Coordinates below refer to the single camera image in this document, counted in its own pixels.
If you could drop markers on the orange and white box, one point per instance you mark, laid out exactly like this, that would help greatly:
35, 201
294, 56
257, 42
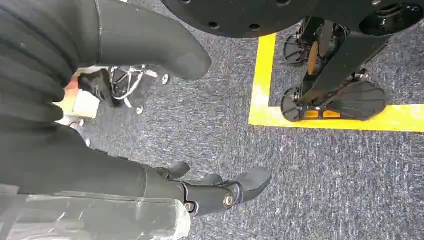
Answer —
82, 104

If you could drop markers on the clear plastic sheet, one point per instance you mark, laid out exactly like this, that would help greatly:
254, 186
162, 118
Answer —
99, 218

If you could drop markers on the black robot foot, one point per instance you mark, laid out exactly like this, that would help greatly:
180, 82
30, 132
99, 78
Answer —
357, 99
298, 49

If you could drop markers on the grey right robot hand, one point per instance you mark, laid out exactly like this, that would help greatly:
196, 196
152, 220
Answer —
82, 165

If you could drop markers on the yellow floor tape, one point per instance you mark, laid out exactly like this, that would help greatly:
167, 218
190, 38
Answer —
263, 82

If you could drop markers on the black robot leg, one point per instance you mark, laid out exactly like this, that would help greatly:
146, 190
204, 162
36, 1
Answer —
344, 63

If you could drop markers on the ribbed grey right arm sleeve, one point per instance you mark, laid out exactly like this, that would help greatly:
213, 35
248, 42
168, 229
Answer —
30, 49

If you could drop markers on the black round robot body plate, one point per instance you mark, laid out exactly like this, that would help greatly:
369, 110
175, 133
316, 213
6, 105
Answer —
251, 15

